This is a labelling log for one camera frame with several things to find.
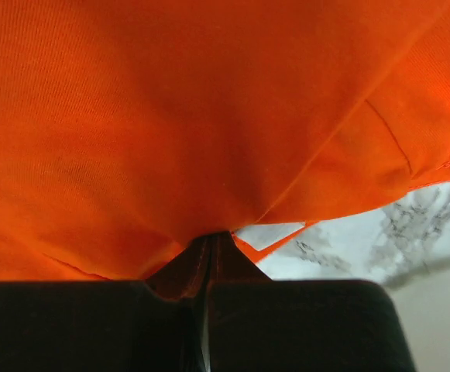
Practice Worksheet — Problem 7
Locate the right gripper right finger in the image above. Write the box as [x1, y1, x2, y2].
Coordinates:
[208, 232, 271, 283]

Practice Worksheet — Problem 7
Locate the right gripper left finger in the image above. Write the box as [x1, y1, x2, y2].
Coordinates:
[145, 236, 209, 301]

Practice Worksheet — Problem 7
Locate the orange t shirt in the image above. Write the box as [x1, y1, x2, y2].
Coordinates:
[0, 1, 450, 281]

